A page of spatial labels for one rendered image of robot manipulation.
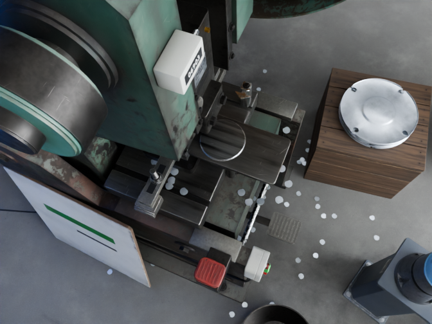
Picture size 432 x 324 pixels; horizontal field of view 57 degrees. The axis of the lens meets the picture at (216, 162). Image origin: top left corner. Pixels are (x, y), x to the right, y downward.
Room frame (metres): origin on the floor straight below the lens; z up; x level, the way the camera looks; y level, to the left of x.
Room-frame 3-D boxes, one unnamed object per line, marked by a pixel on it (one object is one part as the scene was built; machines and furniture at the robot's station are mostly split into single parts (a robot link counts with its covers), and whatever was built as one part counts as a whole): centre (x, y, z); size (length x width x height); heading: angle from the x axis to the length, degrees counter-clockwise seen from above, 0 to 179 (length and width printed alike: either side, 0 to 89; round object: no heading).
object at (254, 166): (0.45, -0.07, 0.72); 0.25 x 0.14 x 0.14; 60
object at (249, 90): (0.63, -0.11, 0.75); 0.03 x 0.03 x 0.10; 60
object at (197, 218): (0.54, 0.08, 0.68); 0.45 x 0.30 x 0.06; 150
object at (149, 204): (0.39, 0.17, 0.76); 0.17 x 0.06 x 0.10; 150
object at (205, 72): (0.52, 0.05, 1.04); 0.17 x 0.15 x 0.30; 60
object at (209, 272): (0.14, 0.05, 0.72); 0.07 x 0.06 x 0.08; 60
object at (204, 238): (0.38, 0.34, 0.45); 0.92 x 0.12 x 0.90; 60
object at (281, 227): (0.47, -0.03, 0.14); 0.59 x 0.10 x 0.05; 60
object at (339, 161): (0.70, -0.65, 0.18); 0.40 x 0.38 x 0.35; 67
